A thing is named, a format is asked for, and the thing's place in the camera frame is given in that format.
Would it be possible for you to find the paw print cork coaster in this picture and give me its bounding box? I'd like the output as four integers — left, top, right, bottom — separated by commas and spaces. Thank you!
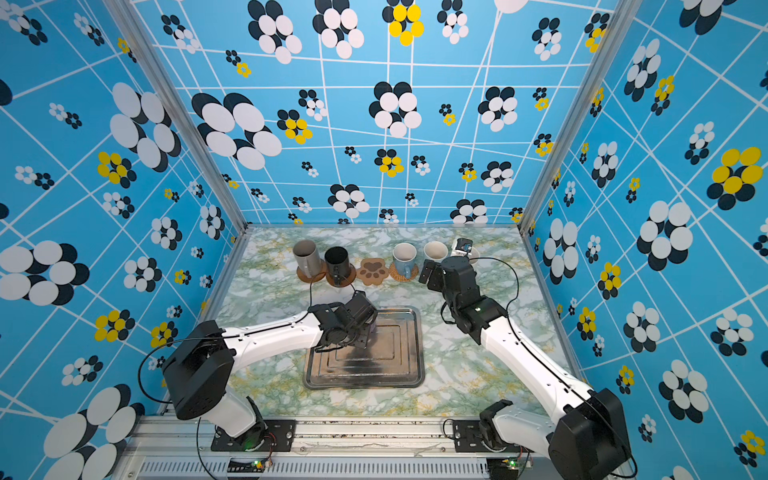
356, 258, 389, 286

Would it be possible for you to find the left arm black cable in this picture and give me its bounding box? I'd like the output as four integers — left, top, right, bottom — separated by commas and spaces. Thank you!
137, 281, 361, 480

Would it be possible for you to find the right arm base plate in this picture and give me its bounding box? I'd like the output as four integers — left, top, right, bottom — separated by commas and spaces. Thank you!
443, 419, 529, 455

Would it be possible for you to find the rattan wicker round coaster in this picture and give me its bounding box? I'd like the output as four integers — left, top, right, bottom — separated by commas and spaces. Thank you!
389, 264, 419, 282

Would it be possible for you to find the stainless steel cup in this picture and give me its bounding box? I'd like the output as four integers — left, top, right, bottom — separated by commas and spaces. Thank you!
293, 239, 323, 276

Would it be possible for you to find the light blue mug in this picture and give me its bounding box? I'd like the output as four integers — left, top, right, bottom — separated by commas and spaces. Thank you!
393, 242, 418, 276

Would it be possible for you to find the aluminium corner post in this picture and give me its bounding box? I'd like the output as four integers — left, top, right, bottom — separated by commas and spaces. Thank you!
104, 1, 248, 234
519, 0, 642, 233

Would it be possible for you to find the black mug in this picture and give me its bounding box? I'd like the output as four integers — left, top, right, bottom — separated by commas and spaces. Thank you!
324, 246, 356, 277

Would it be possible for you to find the plain brown round coaster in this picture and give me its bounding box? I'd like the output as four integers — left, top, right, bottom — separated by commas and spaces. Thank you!
296, 267, 328, 284

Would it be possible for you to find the scratched brown round coaster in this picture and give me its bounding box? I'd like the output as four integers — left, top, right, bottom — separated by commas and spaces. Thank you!
326, 271, 356, 288

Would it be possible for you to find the aluminium corner post right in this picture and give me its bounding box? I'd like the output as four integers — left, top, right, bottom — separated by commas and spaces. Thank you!
519, 0, 642, 233

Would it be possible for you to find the white ceramic mug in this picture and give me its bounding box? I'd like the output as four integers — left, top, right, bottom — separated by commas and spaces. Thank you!
468, 247, 480, 265

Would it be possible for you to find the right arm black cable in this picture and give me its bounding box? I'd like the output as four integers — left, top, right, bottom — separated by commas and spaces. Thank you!
442, 256, 640, 480

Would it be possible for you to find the metal serving tray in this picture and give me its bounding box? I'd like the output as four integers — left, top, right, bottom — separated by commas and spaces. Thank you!
303, 306, 425, 390

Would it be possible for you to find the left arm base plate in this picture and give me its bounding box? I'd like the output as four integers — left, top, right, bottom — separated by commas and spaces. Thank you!
211, 419, 297, 453

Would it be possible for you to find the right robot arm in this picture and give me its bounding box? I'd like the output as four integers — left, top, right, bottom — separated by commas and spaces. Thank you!
419, 256, 634, 479

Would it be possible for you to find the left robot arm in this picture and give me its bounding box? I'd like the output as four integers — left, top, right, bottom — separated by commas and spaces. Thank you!
162, 291, 378, 450

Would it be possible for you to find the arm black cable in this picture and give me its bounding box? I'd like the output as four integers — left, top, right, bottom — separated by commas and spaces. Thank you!
137, 281, 361, 480
442, 256, 640, 480

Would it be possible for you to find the blue handled cream mug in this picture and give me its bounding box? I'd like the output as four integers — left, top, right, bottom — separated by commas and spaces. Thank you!
423, 241, 450, 262

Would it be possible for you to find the aluminium corner post left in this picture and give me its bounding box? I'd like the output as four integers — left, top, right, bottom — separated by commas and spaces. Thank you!
104, 1, 248, 234

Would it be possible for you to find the aluminium front rail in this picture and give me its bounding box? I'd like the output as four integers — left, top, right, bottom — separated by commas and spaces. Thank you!
113, 416, 559, 479

